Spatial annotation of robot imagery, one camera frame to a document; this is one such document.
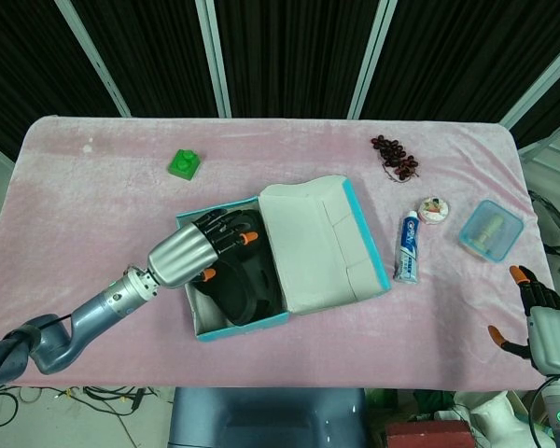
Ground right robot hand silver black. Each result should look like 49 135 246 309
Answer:
487 265 560 374

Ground red rectangular block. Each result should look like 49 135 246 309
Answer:
385 419 472 448

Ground green toy building block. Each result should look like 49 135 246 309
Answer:
167 147 204 182

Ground pink plush tablecloth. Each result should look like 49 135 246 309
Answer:
0 115 557 389

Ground grey metal screen post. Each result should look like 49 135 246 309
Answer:
497 40 560 130
346 0 399 119
54 0 133 118
517 121 560 163

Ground grey double screen post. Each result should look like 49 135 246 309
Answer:
194 0 233 118

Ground teal cardboard shoe box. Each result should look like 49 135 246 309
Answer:
175 175 393 343

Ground blue white toothpaste tube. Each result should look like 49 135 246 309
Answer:
392 209 424 285

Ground tangled floor cables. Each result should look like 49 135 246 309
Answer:
0 385 169 448

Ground white foam block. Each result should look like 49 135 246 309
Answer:
455 389 533 448

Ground pink toy cake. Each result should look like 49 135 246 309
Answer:
418 196 451 224

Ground dark red grape bunch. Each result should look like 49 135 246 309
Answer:
371 134 421 184

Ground black rubber slipper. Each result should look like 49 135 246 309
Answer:
242 209 282 319
194 218 268 328

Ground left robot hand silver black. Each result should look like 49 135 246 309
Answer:
147 209 259 289

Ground black curtain panel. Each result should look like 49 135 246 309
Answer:
0 0 122 162
214 0 379 118
361 0 560 123
69 0 219 118

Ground beige item inside container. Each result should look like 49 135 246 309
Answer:
469 212 503 249

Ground blue-grey robot torso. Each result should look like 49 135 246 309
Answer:
170 386 370 448

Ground blue clear plastic container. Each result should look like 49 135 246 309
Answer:
457 199 525 265

